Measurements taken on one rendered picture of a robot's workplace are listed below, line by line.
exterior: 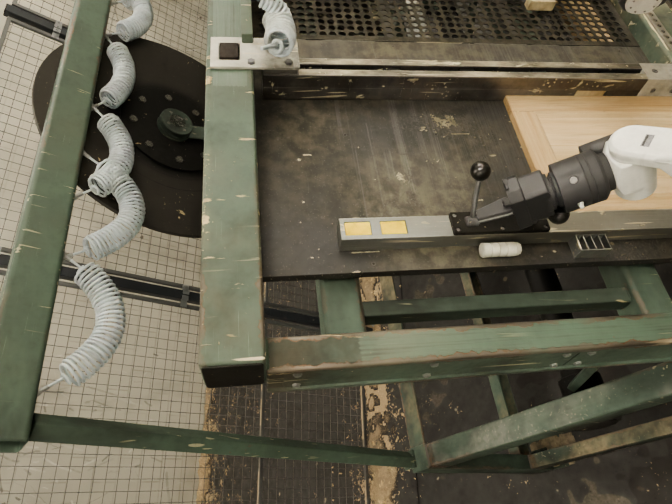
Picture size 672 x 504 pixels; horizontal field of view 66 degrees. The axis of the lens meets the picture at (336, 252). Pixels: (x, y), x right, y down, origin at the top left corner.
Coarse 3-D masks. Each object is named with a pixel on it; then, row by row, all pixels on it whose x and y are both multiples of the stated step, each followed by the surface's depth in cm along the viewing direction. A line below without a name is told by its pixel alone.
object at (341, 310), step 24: (648, 264) 112; (336, 288) 101; (624, 288) 110; (648, 288) 108; (336, 312) 98; (360, 312) 98; (384, 312) 101; (408, 312) 102; (432, 312) 102; (456, 312) 103; (480, 312) 105; (504, 312) 106; (528, 312) 108; (552, 312) 109; (624, 312) 111; (648, 312) 105
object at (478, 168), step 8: (472, 168) 96; (480, 168) 95; (488, 168) 96; (472, 176) 97; (480, 176) 96; (488, 176) 96; (480, 184) 98; (472, 208) 100; (472, 216) 101; (472, 224) 101
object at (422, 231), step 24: (432, 216) 103; (576, 216) 107; (600, 216) 108; (624, 216) 108; (648, 216) 109; (360, 240) 99; (384, 240) 100; (408, 240) 101; (432, 240) 102; (456, 240) 103; (480, 240) 104; (504, 240) 105; (528, 240) 106; (552, 240) 107
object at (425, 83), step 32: (256, 0) 103; (224, 64) 110; (256, 64) 111; (288, 64) 112; (320, 64) 119; (352, 64) 120; (384, 64) 122; (416, 64) 123; (448, 64) 124; (480, 64) 125; (512, 64) 127; (544, 64) 128; (576, 64) 129; (608, 64) 131; (640, 64) 132; (288, 96) 121; (320, 96) 122; (352, 96) 123; (384, 96) 124; (416, 96) 126; (448, 96) 127; (480, 96) 128
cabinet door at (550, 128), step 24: (528, 96) 129; (552, 96) 130; (576, 96) 131; (600, 96) 132; (624, 96) 133; (648, 96) 134; (528, 120) 124; (552, 120) 126; (576, 120) 127; (600, 120) 128; (624, 120) 129; (648, 120) 130; (528, 144) 120; (552, 144) 121; (576, 144) 122
